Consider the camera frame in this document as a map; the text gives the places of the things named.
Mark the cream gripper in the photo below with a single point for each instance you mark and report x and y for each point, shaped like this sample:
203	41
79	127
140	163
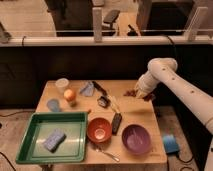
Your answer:
140	93

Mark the dark red grape bunch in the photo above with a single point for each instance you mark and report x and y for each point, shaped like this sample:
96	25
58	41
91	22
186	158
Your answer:
131	93

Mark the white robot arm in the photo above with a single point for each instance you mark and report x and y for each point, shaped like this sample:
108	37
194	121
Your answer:
163	70

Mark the purple bowl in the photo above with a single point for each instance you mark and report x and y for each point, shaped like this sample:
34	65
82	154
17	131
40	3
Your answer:
136	139

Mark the red bowl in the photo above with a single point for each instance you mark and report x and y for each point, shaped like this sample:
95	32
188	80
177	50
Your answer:
99	130

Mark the wooden chopstick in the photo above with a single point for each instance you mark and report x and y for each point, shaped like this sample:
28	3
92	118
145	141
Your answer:
113	104

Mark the black rectangular remote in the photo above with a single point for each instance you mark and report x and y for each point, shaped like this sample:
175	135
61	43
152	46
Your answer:
116	123

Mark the small black clip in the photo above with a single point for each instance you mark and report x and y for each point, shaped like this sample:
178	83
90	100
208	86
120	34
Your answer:
103	101

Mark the blue folded cloth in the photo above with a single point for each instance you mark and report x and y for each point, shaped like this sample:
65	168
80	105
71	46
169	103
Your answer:
87	90

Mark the blue foot pedal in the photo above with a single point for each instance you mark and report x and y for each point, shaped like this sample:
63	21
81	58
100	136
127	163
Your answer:
170	144

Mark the orange apple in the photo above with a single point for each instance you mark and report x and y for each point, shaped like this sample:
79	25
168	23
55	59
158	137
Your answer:
69	95

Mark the metal spoon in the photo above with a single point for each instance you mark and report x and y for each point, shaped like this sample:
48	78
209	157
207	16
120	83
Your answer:
98	149

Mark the clear plastic cup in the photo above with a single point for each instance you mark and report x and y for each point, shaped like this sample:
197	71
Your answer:
62	84

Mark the black office chair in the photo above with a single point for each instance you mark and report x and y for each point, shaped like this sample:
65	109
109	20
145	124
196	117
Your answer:
110	19

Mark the light blue lid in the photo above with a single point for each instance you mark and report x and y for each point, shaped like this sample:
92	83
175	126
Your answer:
53	105

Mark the blue sponge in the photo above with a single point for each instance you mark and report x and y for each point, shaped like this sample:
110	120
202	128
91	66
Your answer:
52	142

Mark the green plastic tray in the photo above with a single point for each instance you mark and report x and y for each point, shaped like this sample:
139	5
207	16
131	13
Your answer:
41	125

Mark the black handled brush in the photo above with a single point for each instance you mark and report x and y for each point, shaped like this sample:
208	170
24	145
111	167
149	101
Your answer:
99	88

